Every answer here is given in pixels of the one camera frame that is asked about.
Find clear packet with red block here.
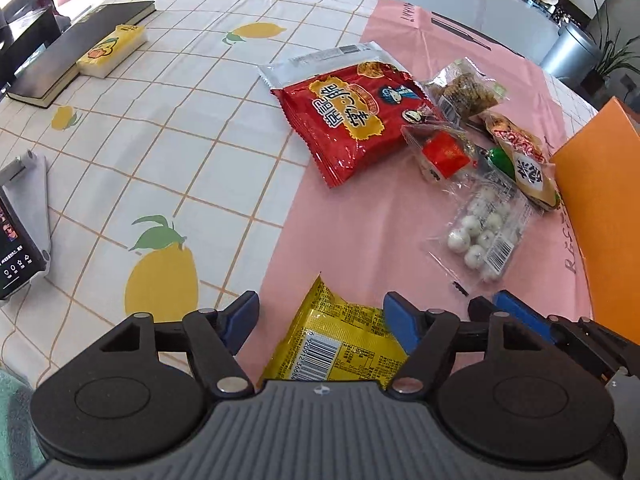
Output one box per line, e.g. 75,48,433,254
402,122,481,186

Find clear packet of brown snacks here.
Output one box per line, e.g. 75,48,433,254
422,57,508,126

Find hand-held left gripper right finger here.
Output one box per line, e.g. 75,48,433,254
384,291,540,396

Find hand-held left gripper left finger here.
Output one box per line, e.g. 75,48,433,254
100,290,260,397

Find long-leaf plant in black pot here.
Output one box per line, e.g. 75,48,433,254
582,0,640,97

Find yellow snack packet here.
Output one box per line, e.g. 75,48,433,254
257,272,411,391

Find teal cloth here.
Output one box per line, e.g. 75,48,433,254
0,367,47,480

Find orange box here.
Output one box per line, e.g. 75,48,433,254
550,96,640,346

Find pink table mat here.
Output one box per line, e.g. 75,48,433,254
260,0,596,391

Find clear packet of white balls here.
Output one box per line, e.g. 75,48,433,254
425,175,543,286

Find tan packet with white label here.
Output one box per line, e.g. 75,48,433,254
480,110,563,211

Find grey phone stand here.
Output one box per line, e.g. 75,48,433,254
0,150,54,281

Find red snack packet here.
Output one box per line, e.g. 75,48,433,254
257,42,441,190

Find grey black chair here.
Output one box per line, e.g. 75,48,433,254
0,0,63,88

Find black book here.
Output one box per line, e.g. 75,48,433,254
6,1,157,108

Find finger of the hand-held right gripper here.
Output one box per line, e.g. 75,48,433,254
468,296,496,322
492,290,591,346

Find white marble tv cabinet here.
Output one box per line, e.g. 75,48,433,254
370,0,562,63

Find grey metal trash can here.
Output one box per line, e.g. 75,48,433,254
540,22,601,81

